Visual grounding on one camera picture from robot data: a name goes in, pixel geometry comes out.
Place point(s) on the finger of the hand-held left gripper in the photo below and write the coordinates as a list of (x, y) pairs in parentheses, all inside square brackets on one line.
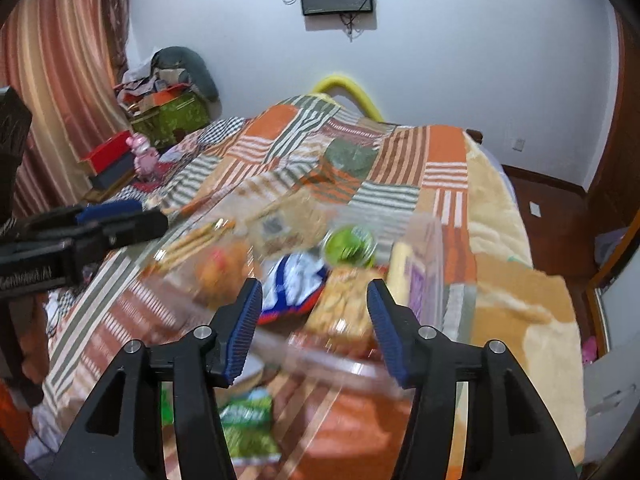
[(107, 211), (130, 230)]

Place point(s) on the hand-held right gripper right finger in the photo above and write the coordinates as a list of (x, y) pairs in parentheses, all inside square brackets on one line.
[(387, 337)]

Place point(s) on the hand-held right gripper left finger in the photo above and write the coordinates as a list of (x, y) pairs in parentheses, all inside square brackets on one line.
[(245, 332)]

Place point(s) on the clear crispy snack packet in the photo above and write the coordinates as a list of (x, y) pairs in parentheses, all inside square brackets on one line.
[(342, 305)]

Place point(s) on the yellow chips packet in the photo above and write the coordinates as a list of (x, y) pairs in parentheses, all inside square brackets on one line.
[(195, 242)]

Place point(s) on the purple white candy packet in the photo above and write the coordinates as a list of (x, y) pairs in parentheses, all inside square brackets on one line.
[(425, 282)]

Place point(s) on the orange bread bag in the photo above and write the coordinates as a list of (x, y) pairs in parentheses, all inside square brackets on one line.
[(217, 267)]

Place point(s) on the blue white snack packet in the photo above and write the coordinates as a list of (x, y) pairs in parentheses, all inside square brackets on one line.
[(295, 282)]

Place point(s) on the yellow cracker packet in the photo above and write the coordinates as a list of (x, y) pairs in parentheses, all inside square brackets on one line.
[(398, 267)]

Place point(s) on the green snack packet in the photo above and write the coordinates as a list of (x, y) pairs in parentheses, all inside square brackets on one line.
[(250, 422)]

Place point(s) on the green jelly cup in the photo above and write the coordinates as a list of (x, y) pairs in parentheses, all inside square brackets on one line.
[(347, 246)]

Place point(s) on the clear plastic container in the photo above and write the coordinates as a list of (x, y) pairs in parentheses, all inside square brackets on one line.
[(425, 240)]

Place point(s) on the long clear snack packet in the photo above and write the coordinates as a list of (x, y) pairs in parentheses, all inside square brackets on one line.
[(282, 227)]

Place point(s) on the dark grey box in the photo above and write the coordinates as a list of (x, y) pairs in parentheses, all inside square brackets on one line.
[(117, 175)]

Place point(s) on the red box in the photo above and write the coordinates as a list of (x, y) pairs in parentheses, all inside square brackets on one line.
[(107, 152)]

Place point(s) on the pink rabbit toy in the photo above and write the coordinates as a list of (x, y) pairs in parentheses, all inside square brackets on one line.
[(144, 157)]

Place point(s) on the green cardboard box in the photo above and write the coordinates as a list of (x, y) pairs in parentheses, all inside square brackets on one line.
[(170, 120)]

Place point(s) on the checkered patterned sheet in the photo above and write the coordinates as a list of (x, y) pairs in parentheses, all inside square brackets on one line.
[(210, 132)]

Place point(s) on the pile of clutter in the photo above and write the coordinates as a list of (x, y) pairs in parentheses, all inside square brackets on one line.
[(150, 85)]

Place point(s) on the striped brown curtain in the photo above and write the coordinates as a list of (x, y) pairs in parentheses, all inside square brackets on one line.
[(60, 85)]

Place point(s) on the grey pillow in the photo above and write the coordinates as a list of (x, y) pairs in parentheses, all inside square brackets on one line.
[(192, 67)]

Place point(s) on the orange striped patchwork blanket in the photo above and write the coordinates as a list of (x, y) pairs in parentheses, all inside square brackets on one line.
[(440, 170)]

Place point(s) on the white paper scrap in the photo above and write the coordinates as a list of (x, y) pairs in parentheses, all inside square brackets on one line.
[(535, 209)]

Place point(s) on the pink soft object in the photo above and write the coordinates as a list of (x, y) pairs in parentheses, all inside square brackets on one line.
[(590, 351)]

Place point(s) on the white heart-print sliding door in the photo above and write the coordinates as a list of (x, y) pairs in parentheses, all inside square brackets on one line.
[(617, 360)]

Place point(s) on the yellow foam hoop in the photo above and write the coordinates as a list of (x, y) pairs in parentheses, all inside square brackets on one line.
[(350, 87)]

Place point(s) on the wooden wardrobe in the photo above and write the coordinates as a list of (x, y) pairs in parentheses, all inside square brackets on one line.
[(622, 135)]

